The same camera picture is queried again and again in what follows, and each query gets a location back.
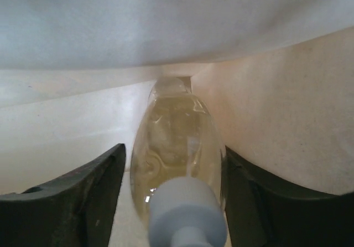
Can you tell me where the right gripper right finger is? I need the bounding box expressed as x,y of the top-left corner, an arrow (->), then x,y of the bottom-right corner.
226,148 -> 353,246

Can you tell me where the beige canvas tote bag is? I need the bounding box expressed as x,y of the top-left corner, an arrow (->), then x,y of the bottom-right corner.
1,0 -> 353,246

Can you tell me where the amber bottle white cap tall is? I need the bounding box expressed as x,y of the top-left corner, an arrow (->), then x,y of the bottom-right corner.
130,78 -> 227,246

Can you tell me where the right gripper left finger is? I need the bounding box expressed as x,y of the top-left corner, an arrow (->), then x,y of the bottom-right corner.
1,144 -> 126,246

